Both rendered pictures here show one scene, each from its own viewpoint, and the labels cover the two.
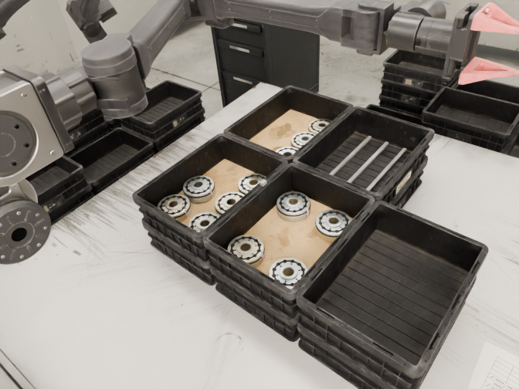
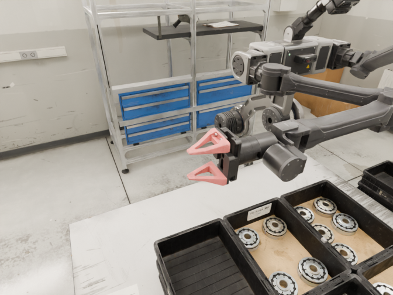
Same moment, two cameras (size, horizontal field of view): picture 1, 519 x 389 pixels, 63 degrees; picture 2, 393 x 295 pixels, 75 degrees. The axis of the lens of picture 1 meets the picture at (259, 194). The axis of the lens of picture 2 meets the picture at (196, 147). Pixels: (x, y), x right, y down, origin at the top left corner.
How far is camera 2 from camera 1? 1.08 m
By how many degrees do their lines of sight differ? 82
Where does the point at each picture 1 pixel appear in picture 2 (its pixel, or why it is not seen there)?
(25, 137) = (241, 69)
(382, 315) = (200, 274)
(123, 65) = (264, 71)
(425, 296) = not seen: outside the picture
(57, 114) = (248, 70)
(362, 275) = (231, 282)
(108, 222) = not seen: hidden behind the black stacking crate
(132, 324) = (261, 195)
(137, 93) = (263, 86)
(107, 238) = not seen: hidden behind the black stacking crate
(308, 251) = (265, 262)
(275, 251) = (272, 244)
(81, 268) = (303, 184)
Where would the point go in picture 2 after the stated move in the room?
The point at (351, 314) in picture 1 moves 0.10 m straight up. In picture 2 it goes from (209, 259) to (210, 243)
